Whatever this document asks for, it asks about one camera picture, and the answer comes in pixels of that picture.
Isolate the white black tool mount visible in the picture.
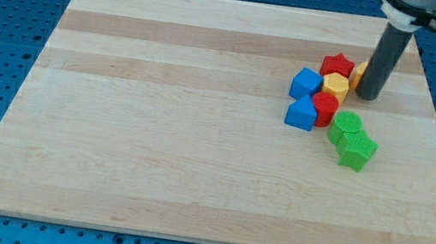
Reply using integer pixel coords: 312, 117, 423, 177
380, 0, 436, 33

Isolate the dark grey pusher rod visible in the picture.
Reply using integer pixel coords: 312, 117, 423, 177
356, 23, 412, 101

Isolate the red star block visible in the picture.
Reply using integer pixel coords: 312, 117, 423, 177
319, 53, 355, 78

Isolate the yellow hexagon block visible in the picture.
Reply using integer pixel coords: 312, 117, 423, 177
321, 73, 349, 104

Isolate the green star block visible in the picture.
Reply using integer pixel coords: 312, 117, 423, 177
336, 130, 379, 172

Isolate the yellow block behind pusher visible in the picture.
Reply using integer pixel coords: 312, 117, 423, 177
349, 61, 368, 91

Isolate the red cylinder block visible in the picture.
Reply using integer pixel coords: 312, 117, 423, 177
312, 92, 339, 128

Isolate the green cylinder block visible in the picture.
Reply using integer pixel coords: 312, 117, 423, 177
327, 110, 363, 145

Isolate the blue cube block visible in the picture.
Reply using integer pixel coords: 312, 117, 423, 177
288, 68, 324, 99

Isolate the blue triangle block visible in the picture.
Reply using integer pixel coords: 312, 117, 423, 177
284, 95, 317, 132

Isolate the wooden board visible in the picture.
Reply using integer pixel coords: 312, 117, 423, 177
0, 0, 436, 244

